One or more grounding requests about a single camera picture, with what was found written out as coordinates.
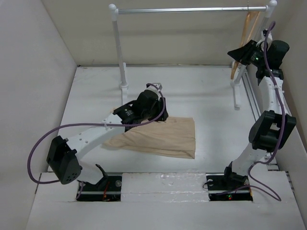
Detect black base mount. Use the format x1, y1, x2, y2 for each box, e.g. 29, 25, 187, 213
76, 164, 122, 202
203, 173, 253, 201

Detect wooden clothes hanger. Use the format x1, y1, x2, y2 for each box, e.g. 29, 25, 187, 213
230, 5, 261, 80

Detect aluminium rail right side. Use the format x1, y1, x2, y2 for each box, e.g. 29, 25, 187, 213
242, 70, 261, 121

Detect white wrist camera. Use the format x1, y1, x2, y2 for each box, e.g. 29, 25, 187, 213
146, 83, 163, 93
257, 29, 272, 48

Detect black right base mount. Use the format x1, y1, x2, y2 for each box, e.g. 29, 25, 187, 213
203, 173, 253, 201

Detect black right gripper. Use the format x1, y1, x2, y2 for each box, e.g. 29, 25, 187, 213
227, 39, 268, 67

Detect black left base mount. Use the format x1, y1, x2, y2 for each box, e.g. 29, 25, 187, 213
76, 164, 122, 202

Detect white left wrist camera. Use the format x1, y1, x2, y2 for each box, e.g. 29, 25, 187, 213
146, 83, 163, 93

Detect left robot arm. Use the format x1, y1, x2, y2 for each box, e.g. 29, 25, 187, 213
47, 90, 168, 190

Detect white clothes rack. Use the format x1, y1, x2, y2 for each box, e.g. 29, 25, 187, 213
108, 0, 278, 104

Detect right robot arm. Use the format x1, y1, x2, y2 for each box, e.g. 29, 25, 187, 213
222, 40, 296, 189

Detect beige trousers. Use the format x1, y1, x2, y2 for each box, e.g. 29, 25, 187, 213
102, 116, 196, 159

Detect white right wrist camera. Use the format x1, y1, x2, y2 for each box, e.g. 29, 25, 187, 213
257, 29, 272, 48

